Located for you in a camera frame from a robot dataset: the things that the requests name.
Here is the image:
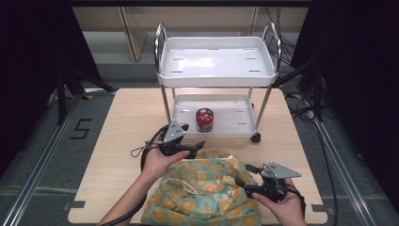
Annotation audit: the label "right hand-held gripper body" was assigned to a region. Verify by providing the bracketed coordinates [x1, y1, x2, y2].
[249, 161, 302, 202]

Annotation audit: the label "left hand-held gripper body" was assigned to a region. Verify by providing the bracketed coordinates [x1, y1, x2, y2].
[157, 119, 190, 157]

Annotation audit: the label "red round can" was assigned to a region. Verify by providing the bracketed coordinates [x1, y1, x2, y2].
[195, 107, 215, 134]

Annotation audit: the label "green yellow floral cloth bag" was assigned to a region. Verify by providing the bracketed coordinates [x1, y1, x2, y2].
[139, 148, 263, 226]

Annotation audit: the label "white two-tier cart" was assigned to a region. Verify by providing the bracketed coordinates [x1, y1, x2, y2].
[153, 22, 282, 144]

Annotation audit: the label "person's left hand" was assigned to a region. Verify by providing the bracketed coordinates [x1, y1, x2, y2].
[140, 131, 191, 184]

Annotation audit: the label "person's right hand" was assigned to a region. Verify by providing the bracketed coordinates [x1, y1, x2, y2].
[251, 177, 308, 226]

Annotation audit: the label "black stand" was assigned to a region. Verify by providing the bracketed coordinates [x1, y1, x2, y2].
[56, 62, 115, 126]
[272, 55, 325, 123]

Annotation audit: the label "light wooden panel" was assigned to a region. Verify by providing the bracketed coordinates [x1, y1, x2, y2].
[117, 7, 149, 62]

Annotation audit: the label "dark curtain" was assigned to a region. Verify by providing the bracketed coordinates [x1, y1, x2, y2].
[291, 0, 399, 216]
[0, 0, 103, 178]

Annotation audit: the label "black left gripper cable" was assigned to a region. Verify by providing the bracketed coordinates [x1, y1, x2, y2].
[99, 123, 171, 226]

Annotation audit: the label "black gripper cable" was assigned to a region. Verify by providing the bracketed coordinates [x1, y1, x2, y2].
[99, 123, 171, 226]
[283, 183, 307, 218]

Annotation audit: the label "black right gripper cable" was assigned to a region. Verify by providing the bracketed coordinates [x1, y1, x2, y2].
[283, 183, 307, 218]

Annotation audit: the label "metal floor rail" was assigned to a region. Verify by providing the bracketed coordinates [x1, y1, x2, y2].
[0, 93, 83, 226]
[310, 114, 379, 226]

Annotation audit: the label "black floor cables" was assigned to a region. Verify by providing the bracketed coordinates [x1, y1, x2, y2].
[284, 89, 318, 122]

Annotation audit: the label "black frame bar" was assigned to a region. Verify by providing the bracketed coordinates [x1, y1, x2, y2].
[69, 0, 314, 8]

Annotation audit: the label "bundle of black hanging cables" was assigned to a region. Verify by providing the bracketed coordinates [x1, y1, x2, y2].
[263, 6, 296, 67]

